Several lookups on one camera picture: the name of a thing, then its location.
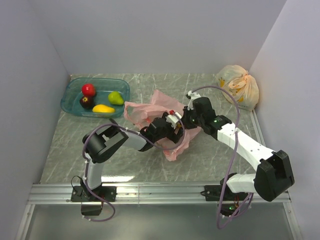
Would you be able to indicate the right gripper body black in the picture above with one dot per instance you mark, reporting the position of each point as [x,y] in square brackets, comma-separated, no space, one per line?
[191,120]

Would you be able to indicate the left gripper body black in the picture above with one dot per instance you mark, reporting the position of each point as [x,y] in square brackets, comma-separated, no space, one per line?
[169,132]

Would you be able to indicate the pink plastic bag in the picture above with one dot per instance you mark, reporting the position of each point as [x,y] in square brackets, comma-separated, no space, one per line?
[142,114]

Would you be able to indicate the green pear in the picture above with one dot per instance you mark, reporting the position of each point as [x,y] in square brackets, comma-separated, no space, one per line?
[115,98]

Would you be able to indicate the yellow fruit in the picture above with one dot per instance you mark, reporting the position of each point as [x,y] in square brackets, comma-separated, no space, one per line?
[101,108]

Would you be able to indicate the dark purple mangosteen fruit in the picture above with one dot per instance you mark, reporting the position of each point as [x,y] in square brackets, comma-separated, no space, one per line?
[87,102]

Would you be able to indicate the red apple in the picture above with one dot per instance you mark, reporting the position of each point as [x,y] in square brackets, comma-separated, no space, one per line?
[88,90]

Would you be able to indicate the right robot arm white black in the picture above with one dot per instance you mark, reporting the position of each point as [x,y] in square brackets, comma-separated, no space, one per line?
[273,171]

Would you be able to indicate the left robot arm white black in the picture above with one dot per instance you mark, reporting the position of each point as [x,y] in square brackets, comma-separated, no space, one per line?
[103,142]

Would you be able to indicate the orange knotted plastic bag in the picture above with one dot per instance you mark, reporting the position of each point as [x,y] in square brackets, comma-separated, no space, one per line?
[240,84]

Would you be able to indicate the teal transparent plastic basin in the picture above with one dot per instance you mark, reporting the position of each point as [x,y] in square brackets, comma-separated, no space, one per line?
[70,102]

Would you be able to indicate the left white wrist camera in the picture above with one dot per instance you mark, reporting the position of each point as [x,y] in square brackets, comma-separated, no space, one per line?
[173,118]

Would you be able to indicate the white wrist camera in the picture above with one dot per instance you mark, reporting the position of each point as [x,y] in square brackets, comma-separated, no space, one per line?
[173,118]
[192,96]

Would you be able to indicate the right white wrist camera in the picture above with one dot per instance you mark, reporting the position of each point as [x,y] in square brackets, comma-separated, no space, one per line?
[192,96]

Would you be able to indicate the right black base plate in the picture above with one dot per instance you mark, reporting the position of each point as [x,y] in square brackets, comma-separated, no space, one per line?
[213,193]

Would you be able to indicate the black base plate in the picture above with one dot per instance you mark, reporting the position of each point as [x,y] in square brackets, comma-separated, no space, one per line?
[81,194]
[213,193]

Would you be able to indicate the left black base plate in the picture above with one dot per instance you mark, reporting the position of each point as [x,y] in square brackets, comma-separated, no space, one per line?
[81,194]

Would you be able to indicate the black box under rail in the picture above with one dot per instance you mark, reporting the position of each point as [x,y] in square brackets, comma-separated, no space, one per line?
[91,210]

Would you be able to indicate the aluminium mounting rail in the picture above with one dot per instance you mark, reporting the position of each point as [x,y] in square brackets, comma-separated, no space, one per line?
[126,193]

